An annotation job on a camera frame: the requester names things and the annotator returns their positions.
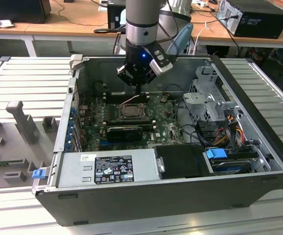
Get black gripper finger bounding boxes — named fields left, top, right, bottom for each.
left=139, top=70, right=157, bottom=95
left=117, top=64, right=140, bottom=95

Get thin metal locking lever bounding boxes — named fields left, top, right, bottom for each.
left=119, top=95, right=142, bottom=106

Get metal socket cover frame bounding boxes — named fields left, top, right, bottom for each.
left=118, top=104, right=148, bottom=120

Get silver square CPU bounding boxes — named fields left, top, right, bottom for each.
left=125, top=107, right=141, bottom=117

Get black RAM slot bank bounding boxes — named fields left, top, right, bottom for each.
left=106, top=117, right=154, bottom=126
left=104, top=92, right=150, bottom=103

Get CPU socket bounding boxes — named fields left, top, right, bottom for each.
left=117, top=103, right=149, bottom=121

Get blue expansion slot clips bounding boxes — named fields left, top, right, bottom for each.
left=67, top=107, right=78, bottom=150

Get pale blue chair back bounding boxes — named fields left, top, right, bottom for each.
left=173, top=23, right=193, bottom=56

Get small black desktop computer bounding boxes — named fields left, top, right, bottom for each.
left=107, top=2, right=127, bottom=29

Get green motherboard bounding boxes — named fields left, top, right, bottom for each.
left=79, top=94, right=189, bottom=151

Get grey metal drive cage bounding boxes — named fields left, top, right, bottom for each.
left=183, top=65, right=240, bottom=123

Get black graphics card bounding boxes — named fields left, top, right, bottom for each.
left=106, top=126, right=143, bottom=142

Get wooden desk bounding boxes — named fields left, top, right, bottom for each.
left=0, top=0, right=283, bottom=49

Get black plastic air shroud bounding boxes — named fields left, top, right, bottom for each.
left=153, top=144, right=215, bottom=179

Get blue disk carrier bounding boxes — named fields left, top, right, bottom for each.
left=205, top=148, right=228, bottom=165

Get grey power supply unit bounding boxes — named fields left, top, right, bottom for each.
left=57, top=149, right=161, bottom=188

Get hard disk with blue label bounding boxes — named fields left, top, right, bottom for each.
left=211, top=159, right=252, bottom=176

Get black open PC case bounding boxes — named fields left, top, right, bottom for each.
left=31, top=54, right=283, bottom=227

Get grey parts rack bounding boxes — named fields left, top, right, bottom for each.
left=0, top=100, right=61, bottom=189

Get black PC tower with vents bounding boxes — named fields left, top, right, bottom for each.
left=216, top=0, right=283, bottom=40

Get black box on desk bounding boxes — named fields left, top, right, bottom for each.
left=0, top=0, right=51, bottom=24

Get blue case latch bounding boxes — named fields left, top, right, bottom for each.
left=32, top=169, right=46, bottom=179

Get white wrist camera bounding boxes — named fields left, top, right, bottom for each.
left=149, top=48, right=173, bottom=75

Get grey case handle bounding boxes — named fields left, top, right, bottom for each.
left=69, top=54, right=84, bottom=73

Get white cable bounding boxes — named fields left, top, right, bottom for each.
left=194, top=21, right=211, bottom=54

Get orange yellow wire bundle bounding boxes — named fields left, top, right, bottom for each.
left=214, top=115, right=245, bottom=147

